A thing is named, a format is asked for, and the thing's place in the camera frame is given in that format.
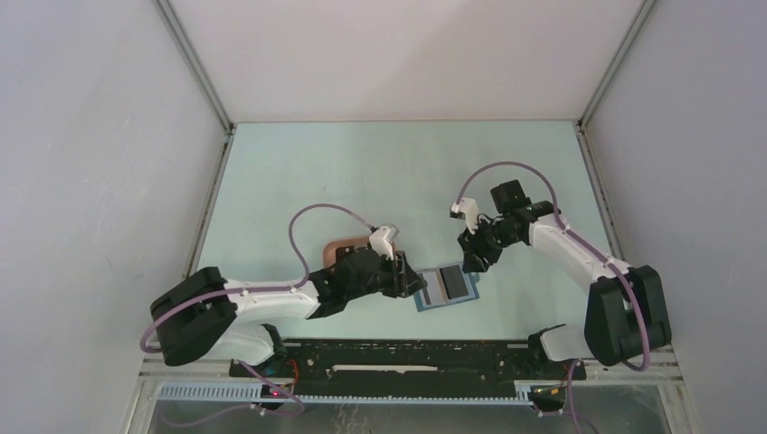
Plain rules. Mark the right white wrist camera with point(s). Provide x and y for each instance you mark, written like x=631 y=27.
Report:
x=466 y=209

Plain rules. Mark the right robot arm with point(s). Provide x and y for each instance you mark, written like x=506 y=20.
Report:
x=626 y=313

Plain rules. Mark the pink oval tray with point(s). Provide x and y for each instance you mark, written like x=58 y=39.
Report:
x=336 y=250

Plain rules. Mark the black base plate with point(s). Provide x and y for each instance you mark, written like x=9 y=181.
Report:
x=410 y=369

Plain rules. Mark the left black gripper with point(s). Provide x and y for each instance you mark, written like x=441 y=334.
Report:
x=404 y=281

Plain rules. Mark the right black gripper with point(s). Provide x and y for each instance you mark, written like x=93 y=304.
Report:
x=474 y=251

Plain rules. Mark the aluminium frame rail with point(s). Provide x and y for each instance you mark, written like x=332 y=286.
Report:
x=223 y=380

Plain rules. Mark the blue card holder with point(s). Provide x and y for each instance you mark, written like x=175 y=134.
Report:
x=471 y=280

